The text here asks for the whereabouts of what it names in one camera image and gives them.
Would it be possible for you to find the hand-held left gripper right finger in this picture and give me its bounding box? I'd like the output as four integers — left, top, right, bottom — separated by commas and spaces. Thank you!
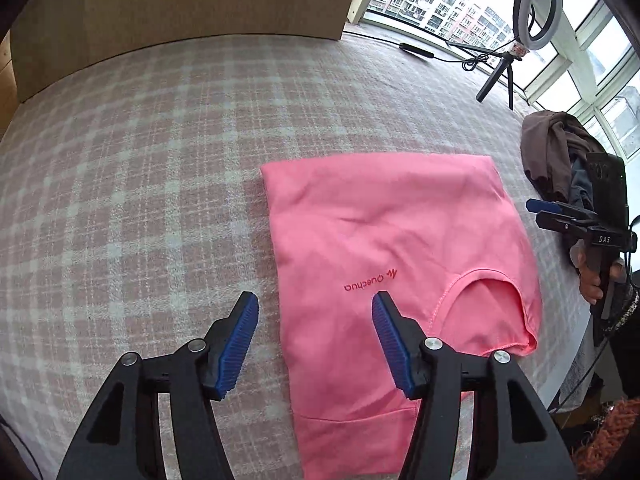
371, 291, 576, 480

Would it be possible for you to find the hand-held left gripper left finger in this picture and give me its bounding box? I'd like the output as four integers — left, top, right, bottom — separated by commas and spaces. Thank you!
56, 291, 260, 480

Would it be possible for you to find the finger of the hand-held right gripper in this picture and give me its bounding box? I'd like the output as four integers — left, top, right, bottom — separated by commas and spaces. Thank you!
526, 199, 591, 218
535, 212, 593, 235

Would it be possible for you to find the pink t-shirt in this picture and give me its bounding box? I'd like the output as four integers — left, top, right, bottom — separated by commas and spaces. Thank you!
260, 154, 545, 478

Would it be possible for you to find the person's right hand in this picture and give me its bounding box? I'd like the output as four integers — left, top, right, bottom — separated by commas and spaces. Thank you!
570, 242, 626, 305

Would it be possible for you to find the dark grey garment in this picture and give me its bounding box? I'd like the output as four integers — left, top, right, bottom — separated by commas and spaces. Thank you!
567, 157, 596, 208

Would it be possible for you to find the brown garment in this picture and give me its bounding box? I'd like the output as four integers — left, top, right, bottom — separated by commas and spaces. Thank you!
521, 111, 606, 203

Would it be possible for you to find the black mini tripod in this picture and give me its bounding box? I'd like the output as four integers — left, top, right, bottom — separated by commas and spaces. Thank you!
476, 42, 528, 110

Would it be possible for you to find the orange knitted scarf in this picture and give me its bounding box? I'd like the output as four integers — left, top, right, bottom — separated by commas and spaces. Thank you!
572, 397, 640, 476

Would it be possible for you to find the pink plaid blanket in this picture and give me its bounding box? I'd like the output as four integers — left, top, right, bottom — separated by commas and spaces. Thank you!
0, 32, 601, 480

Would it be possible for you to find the pine plank panel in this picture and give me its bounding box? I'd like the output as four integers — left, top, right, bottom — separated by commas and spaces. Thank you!
0, 30, 21, 136

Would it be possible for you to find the light wooden board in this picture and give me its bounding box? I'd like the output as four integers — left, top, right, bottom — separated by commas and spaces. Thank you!
10, 0, 373, 103

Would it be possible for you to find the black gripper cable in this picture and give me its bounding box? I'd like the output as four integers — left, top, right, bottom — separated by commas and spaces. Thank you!
547, 215, 640, 413

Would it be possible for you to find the ring light cable with remote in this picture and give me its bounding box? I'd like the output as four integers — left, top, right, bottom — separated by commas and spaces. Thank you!
397, 40, 506, 73

